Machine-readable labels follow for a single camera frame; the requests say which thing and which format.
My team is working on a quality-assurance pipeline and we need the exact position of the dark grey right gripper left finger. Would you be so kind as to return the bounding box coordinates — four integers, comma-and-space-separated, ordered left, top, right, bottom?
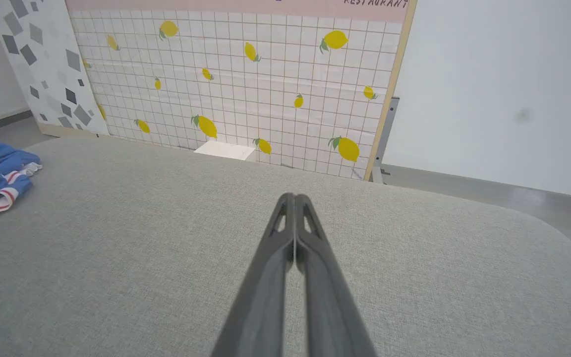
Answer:
211, 193, 296, 357

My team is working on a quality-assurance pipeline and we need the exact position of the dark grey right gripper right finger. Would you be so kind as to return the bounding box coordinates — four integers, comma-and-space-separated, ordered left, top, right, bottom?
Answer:
294, 194, 377, 357

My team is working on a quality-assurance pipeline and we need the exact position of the white flat box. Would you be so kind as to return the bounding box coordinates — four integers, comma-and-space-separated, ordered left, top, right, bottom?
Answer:
194, 140, 256, 161

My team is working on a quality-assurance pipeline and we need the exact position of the lemon print grid panel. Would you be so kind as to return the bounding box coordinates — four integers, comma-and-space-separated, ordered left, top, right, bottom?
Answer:
65, 0, 418, 181

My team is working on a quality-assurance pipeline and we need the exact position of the grey terrazzo pattern panel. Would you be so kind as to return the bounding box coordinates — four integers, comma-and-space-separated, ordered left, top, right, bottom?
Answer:
0, 0, 111, 138

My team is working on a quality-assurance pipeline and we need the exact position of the grey metal panel bracket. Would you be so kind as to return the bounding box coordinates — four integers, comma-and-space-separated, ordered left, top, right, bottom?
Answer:
372, 97, 400, 184

